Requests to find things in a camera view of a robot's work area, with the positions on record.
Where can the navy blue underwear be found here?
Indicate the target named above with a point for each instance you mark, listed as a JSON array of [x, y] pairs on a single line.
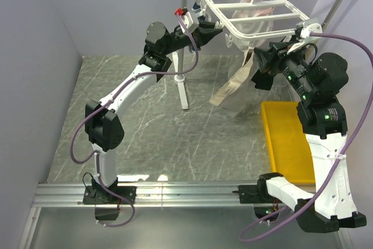
[[198, 11]]

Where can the white clip hanger frame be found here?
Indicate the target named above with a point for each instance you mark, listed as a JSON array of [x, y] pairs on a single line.
[[249, 23]]

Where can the aluminium mounting rail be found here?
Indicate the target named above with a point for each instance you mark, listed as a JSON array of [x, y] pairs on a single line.
[[168, 215]]

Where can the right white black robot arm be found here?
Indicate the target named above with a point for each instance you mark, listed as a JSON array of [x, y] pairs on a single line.
[[324, 123]]

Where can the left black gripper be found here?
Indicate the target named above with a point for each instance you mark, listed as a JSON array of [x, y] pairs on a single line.
[[206, 32]]

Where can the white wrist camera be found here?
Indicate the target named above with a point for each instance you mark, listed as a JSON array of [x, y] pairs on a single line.
[[188, 19], [304, 34]]

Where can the yellow plastic tray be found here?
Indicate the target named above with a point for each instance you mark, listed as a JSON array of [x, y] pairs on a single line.
[[288, 149]]

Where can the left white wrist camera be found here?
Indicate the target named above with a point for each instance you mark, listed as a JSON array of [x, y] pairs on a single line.
[[188, 19]]

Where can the black underwear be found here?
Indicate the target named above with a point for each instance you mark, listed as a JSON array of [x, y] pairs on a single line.
[[262, 81]]

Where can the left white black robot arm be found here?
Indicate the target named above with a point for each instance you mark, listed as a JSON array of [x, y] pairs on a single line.
[[103, 126]]

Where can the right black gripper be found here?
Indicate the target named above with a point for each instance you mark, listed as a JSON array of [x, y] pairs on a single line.
[[266, 58]]

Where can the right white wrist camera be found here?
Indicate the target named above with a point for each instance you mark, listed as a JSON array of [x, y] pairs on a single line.
[[304, 34]]

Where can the grey underwear beige waistband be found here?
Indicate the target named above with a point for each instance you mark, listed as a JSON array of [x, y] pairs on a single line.
[[232, 96]]

